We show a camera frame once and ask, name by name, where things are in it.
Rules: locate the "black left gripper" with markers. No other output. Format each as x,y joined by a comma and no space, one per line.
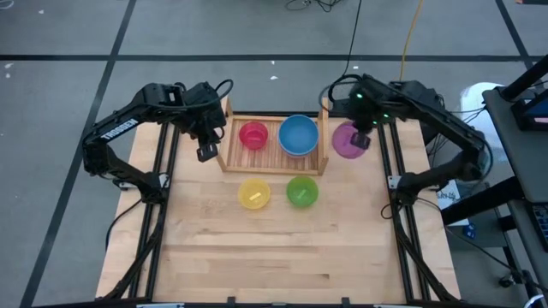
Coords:
207,122

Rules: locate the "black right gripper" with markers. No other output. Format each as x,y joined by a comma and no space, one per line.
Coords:
364,107

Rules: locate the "purple translucent plastic bowl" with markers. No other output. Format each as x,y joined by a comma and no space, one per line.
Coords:
342,143

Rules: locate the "magenta translucent plastic bowl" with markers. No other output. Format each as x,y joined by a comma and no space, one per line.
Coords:
253,136

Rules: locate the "blue plastic bowl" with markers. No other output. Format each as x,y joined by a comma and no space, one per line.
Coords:
298,134

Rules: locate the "green translucent plastic bowl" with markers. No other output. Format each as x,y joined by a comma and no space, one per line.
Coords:
302,192

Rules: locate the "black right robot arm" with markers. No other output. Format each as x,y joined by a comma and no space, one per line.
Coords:
445,122

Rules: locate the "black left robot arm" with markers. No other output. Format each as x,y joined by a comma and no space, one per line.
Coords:
120,128

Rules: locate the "wooden slatted shelf rack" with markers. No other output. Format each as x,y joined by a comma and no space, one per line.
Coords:
274,162

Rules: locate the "yellow translucent plastic bowl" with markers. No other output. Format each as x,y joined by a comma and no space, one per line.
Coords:
254,194

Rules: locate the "white bag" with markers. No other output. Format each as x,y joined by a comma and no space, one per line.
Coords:
475,102

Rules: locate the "grey equipment cart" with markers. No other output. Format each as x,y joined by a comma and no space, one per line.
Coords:
522,149

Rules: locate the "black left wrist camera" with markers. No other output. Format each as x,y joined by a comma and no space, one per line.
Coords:
207,152

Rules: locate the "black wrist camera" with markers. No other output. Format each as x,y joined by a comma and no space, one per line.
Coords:
207,152
360,140

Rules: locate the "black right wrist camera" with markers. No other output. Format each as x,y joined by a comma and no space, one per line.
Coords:
360,140

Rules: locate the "black aluminium table frame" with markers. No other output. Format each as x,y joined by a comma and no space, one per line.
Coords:
150,239

